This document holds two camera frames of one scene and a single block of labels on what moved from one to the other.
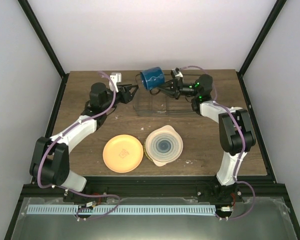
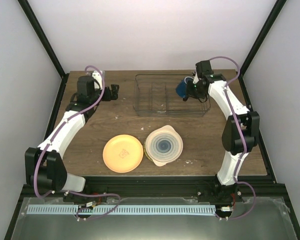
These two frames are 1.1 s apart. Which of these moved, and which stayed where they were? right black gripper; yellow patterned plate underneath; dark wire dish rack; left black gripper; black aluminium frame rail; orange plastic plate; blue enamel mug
Moved: left black gripper; right black gripper; blue enamel mug
Stayed: dark wire dish rack; orange plastic plate; black aluminium frame rail; yellow patterned plate underneath
